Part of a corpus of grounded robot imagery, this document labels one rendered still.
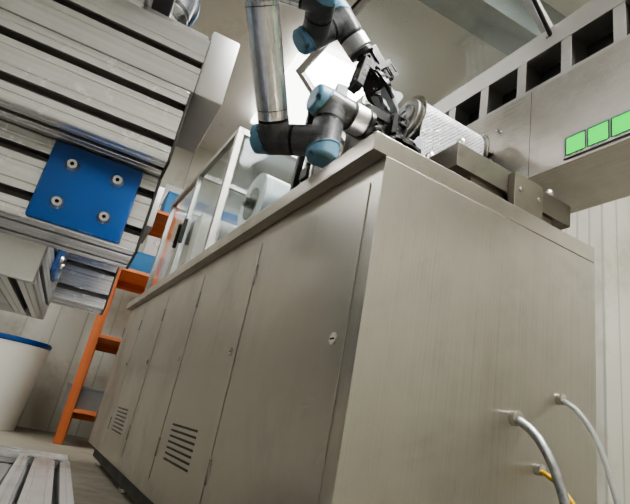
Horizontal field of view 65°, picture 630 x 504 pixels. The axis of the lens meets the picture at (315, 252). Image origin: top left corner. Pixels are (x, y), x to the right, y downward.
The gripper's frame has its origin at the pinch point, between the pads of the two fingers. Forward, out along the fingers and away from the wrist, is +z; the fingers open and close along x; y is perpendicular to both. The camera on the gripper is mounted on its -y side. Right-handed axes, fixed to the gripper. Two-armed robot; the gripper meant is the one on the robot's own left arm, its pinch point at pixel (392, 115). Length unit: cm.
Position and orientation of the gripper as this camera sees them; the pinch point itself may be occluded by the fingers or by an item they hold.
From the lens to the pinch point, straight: 149.2
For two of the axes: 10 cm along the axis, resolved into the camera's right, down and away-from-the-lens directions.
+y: 6.8, -5.0, 5.3
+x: -5.0, 2.1, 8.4
